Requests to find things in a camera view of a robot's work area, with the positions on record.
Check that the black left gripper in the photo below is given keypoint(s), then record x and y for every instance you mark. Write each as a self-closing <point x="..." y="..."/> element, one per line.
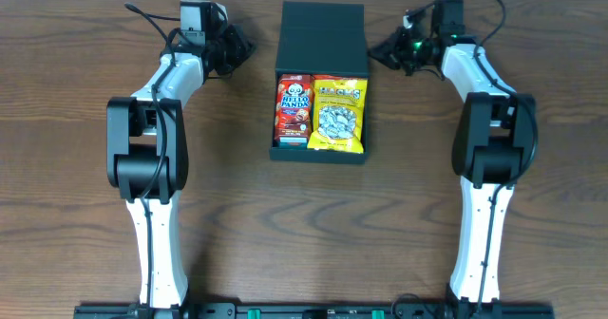
<point x="240" y="42"/>

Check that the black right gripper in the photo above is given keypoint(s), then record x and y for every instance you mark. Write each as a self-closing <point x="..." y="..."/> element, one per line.
<point x="389" y="46"/>

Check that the yellow Hacks candy bag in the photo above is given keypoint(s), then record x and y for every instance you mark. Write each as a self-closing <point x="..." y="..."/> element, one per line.
<point x="338" y="114"/>

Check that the red Hello Panda box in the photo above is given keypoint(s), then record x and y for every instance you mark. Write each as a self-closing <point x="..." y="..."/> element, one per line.
<point x="294" y="104"/>

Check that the dark green box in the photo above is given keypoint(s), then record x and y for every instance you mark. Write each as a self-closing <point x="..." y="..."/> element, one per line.
<point x="325" y="39"/>

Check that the teal Good Day cookie box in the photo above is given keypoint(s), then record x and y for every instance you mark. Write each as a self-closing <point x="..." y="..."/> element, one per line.
<point x="292" y="143"/>

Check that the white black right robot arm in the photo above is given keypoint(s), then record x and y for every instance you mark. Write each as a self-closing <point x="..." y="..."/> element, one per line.
<point x="494" y="145"/>

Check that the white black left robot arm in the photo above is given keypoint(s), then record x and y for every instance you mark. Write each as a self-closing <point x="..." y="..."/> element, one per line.
<point x="147" y="157"/>

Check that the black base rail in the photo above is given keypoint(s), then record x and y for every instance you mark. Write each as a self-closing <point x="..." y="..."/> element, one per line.
<point x="408" y="310"/>

